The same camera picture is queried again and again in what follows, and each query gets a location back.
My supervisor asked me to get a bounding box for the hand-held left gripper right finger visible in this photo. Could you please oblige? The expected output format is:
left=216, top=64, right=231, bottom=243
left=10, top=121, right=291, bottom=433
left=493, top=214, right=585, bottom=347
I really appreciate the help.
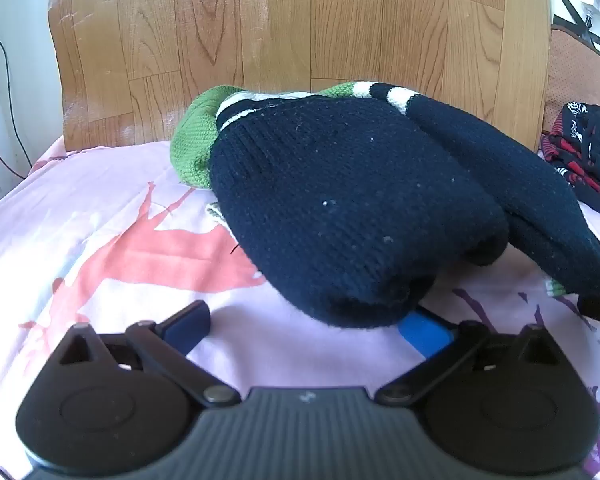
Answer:
left=375, top=308, right=566, bottom=406

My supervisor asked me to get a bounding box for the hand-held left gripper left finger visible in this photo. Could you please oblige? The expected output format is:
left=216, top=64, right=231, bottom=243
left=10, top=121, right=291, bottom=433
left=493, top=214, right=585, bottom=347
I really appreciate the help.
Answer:
left=55, top=300, right=242, bottom=407

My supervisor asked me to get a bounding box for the navy knit sweater green trim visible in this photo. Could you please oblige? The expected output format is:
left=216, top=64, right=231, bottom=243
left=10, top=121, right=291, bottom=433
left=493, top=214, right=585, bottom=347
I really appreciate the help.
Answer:
left=170, top=81, right=600, bottom=330

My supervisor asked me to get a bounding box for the red black patterned garment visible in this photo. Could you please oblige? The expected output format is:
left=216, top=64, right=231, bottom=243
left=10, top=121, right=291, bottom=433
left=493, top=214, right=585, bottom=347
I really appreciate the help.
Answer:
left=539, top=101, right=600, bottom=223

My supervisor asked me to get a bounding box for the pink printed bed sheet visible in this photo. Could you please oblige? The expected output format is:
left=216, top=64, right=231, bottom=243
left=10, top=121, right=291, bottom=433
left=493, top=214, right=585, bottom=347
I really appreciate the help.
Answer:
left=0, top=135, right=600, bottom=480

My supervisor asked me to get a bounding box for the brown mesh chair back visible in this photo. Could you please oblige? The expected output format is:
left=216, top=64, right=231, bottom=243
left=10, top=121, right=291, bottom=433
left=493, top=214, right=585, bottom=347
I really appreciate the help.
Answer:
left=542, top=25, right=600, bottom=136

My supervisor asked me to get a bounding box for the wooden headboard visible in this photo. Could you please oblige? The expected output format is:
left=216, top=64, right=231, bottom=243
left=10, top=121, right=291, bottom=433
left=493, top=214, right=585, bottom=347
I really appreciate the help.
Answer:
left=47, top=0, right=552, bottom=153

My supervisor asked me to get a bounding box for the black wall cable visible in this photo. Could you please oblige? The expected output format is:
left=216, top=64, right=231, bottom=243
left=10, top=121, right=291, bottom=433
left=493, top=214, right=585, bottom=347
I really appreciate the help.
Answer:
left=0, top=0, right=31, bottom=181

